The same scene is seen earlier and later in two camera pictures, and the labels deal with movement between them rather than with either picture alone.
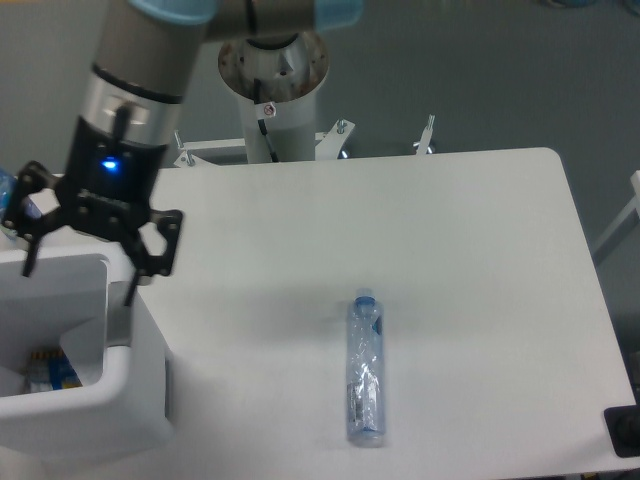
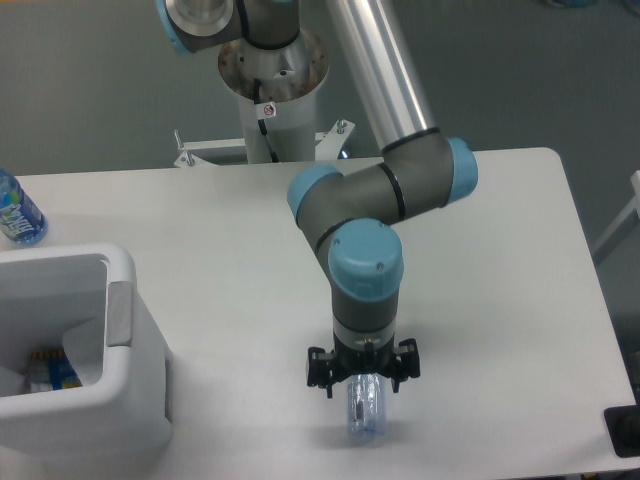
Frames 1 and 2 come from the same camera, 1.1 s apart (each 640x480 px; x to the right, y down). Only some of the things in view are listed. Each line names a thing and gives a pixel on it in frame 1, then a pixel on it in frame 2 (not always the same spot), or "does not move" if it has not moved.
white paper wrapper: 84,347 does not move
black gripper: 111,179 -> 351,362
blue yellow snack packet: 51,370 does not move
